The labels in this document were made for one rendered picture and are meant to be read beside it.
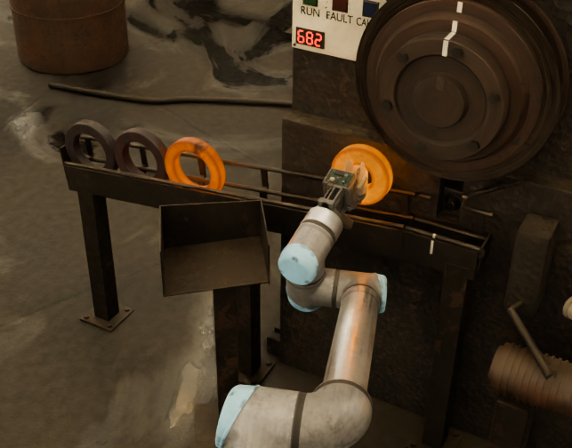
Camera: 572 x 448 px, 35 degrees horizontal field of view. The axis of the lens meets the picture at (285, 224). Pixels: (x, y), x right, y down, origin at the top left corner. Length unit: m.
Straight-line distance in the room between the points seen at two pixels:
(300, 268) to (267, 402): 0.48
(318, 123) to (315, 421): 1.02
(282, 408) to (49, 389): 1.42
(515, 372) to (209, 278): 0.77
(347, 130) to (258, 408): 0.98
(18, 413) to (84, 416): 0.20
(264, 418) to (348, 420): 0.15
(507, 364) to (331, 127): 0.74
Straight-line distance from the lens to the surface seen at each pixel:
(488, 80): 1.93
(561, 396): 2.20
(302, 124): 2.38
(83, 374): 2.93
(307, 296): 2.11
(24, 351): 3.06
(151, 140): 2.60
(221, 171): 2.50
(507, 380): 2.22
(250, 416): 1.60
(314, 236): 2.02
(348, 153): 2.23
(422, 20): 1.99
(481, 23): 1.96
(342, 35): 2.27
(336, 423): 1.60
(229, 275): 2.28
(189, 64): 4.86
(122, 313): 3.13
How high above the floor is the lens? 1.98
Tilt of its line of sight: 34 degrees down
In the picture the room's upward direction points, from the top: 1 degrees clockwise
